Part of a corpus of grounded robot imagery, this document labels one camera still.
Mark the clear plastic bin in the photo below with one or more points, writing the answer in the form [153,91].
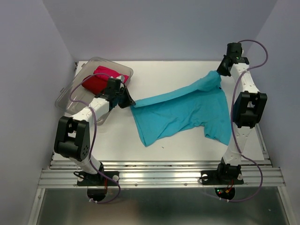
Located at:
[75,91]

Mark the pink rolled shirt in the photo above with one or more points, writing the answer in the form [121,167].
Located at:
[104,73]

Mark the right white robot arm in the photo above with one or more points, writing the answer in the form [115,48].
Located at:
[248,103]

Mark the turquoise t shirt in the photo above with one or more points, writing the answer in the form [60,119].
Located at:
[203,103]

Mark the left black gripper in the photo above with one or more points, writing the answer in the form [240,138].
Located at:
[129,101]

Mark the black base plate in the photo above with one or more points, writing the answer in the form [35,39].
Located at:
[225,174]
[93,180]

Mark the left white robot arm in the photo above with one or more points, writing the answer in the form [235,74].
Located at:
[76,134]

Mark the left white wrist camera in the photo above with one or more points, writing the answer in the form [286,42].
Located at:
[121,78]

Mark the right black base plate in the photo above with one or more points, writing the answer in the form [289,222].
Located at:
[225,174]

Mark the aluminium mounting rail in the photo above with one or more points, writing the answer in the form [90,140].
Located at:
[160,174]

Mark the dark red rolled shirt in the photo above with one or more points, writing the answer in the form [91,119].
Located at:
[95,83]

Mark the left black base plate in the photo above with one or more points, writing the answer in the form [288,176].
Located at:
[93,180]

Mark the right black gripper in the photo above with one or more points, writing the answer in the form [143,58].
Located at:
[220,69]

